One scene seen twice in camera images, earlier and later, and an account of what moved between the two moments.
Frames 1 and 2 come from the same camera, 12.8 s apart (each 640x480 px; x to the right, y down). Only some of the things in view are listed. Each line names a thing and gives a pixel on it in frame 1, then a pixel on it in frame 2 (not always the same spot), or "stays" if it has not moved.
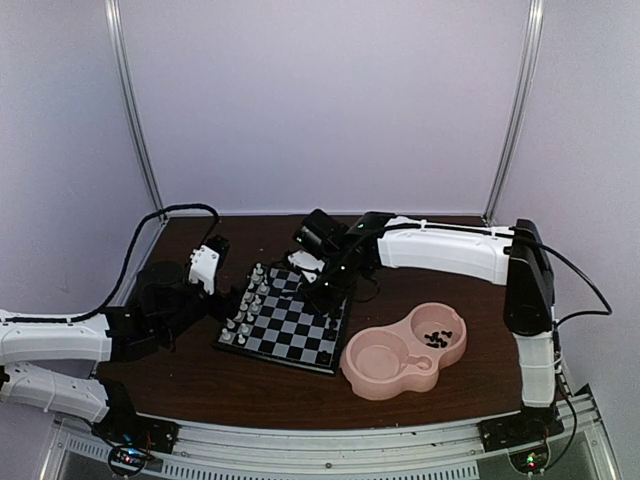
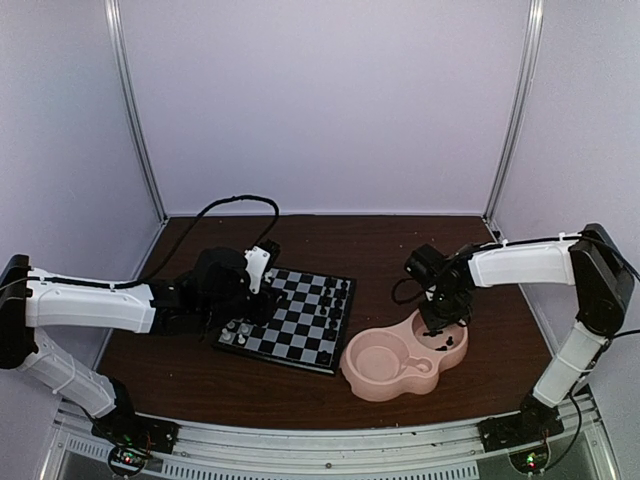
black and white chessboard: x=268 y=322 stays
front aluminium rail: x=439 y=450 stays
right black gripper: x=326 y=305 → x=434 y=323
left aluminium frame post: x=130 y=97 stays
